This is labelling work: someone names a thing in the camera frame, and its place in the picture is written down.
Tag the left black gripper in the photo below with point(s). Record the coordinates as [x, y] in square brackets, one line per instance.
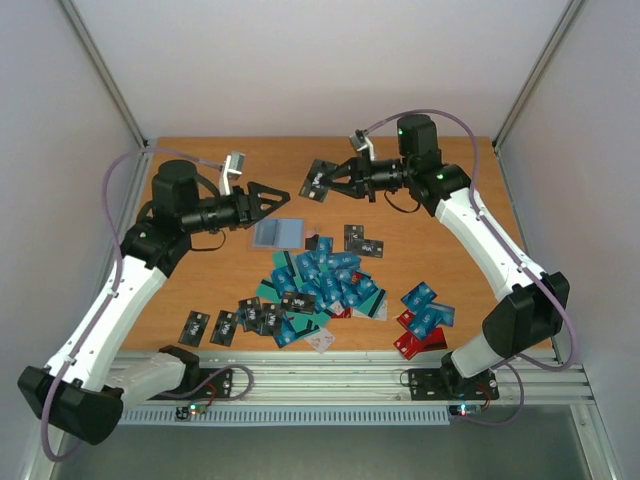
[248, 206]

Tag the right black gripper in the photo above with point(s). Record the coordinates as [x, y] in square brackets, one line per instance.
[365, 176]

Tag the black vip membership card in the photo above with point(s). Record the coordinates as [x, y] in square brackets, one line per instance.
[298, 302]

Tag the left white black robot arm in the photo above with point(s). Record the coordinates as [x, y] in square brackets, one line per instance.
[74, 391]

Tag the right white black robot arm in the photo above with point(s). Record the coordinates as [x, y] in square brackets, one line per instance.
[531, 302]

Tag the black card top right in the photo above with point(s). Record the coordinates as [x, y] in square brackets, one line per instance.
[351, 234]

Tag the black card far right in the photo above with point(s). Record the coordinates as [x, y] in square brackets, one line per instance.
[369, 248]

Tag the teal card magnetic stripe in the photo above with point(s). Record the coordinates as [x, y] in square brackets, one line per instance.
[267, 291]

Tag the white card with red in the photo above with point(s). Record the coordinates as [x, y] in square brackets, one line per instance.
[321, 340]

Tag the blue card right edge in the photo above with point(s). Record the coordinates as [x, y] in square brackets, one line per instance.
[429, 318]

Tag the red card front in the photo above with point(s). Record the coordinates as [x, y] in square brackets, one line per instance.
[408, 345]

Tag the red card magnetic stripe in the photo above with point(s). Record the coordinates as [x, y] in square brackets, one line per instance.
[435, 341]

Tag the left small circuit board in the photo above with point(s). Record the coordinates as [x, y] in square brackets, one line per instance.
[184, 413]

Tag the small circuit board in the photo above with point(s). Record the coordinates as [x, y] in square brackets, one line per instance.
[184, 413]
[465, 409]

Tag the right small circuit board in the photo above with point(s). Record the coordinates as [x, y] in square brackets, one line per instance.
[465, 409]

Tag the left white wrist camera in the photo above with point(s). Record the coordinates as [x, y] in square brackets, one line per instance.
[231, 170]

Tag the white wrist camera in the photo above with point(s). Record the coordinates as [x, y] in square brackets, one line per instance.
[231, 170]
[362, 144]

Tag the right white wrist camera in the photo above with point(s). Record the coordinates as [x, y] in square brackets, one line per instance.
[362, 144]

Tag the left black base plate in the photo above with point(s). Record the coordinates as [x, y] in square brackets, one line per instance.
[201, 385]

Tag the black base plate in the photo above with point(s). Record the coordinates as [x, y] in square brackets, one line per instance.
[201, 385]
[430, 384]

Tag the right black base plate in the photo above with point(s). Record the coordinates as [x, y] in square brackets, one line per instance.
[430, 384]

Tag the grey slotted cable duct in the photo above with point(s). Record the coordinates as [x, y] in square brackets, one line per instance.
[276, 416]

